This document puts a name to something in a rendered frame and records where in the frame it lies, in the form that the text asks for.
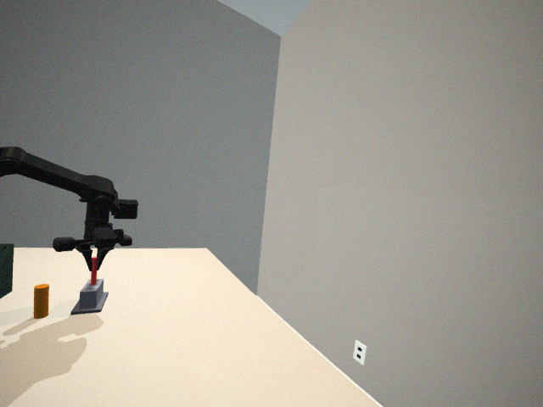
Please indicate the red peg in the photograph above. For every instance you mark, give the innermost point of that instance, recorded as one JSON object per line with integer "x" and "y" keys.
{"x": 94, "y": 271}

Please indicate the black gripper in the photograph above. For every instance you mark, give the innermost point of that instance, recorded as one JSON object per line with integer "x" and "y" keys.
{"x": 61, "y": 244}

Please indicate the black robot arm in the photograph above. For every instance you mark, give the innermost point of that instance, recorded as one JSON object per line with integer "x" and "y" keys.
{"x": 97, "y": 191}

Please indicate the orange cylinder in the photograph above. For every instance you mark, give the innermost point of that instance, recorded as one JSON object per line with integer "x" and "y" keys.
{"x": 41, "y": 301}

